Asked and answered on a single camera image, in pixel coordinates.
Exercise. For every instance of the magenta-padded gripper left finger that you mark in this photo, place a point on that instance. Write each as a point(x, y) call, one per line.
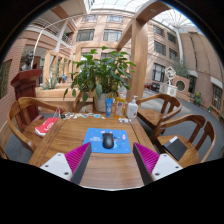
point(56, 165)

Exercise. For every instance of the white pump bottle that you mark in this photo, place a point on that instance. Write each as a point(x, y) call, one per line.
point(132, 110)

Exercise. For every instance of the dark bust statue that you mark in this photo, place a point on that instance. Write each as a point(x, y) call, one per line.
point(27, 61)

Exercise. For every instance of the blue printed mouse pad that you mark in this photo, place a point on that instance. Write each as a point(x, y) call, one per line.
point(93, 141)

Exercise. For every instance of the dark red wooden pedestal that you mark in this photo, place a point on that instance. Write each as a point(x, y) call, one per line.
point(25, 86)

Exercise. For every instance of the black computer mouse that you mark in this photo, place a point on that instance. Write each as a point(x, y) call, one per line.
point(108, 141)

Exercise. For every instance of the white geometric sculpture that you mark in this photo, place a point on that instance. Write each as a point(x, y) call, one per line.
point(169, 86)

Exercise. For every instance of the black binder clip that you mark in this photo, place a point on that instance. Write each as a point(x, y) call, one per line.
point(63, 116)

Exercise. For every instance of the long wooden planter box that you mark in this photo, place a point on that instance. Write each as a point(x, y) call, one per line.
point(50, 93)

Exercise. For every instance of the black flat box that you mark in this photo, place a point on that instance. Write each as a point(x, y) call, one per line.
point(175, 148)

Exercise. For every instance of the yellow liquid bottle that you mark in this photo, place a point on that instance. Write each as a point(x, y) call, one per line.
point(120, 106)

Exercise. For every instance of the blue tube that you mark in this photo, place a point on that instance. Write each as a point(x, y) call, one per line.
point(109, 108)

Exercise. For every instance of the red and white bag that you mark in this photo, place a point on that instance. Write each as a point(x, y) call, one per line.
point(45, 126)

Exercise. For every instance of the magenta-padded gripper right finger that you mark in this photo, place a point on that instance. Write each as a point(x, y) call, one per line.
point(165, 165)

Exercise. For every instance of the green plant in white pot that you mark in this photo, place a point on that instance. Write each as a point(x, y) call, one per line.
point(103, 71)

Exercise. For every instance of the white packets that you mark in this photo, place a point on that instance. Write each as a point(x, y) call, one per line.
point(124, 120)

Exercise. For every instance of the yellow flowering potted plant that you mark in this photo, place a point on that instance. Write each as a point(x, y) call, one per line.
point(197, 100)

